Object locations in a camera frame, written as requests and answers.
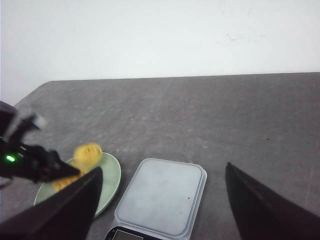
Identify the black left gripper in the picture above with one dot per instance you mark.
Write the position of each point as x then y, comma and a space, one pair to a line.
35, 164

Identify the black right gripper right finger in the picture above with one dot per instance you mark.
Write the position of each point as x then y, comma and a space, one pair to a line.
262, 214

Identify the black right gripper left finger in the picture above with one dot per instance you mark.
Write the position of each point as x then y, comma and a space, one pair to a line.
66, 215

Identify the yellow vermicelli noodle bundle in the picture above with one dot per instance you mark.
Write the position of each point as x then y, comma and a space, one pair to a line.
85, 158

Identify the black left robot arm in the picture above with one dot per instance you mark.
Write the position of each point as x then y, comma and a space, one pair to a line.
7, 115

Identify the pale green oval plate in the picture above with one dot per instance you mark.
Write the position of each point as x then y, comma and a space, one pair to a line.
112, 174

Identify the silver digital kitchen scale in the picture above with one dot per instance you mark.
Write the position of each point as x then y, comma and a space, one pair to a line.
161, 202

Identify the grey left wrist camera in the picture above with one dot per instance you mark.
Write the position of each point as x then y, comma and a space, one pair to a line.
33, 122

